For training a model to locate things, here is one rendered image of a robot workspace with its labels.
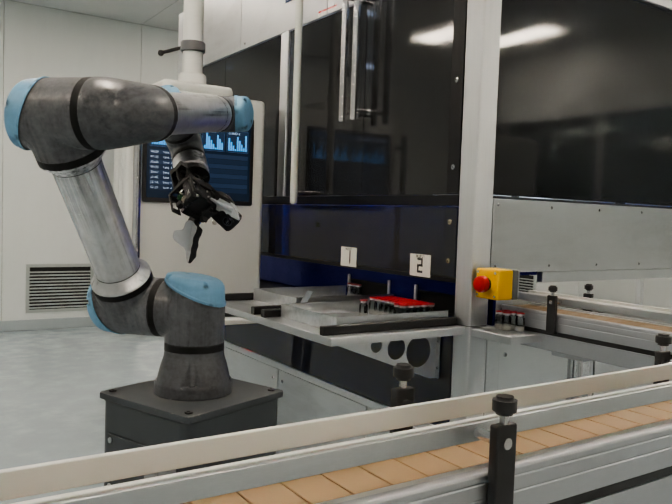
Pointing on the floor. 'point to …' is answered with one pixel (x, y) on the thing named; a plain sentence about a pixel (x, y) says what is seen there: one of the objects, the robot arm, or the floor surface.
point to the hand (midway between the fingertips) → (216, 244)
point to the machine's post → (475, 192)
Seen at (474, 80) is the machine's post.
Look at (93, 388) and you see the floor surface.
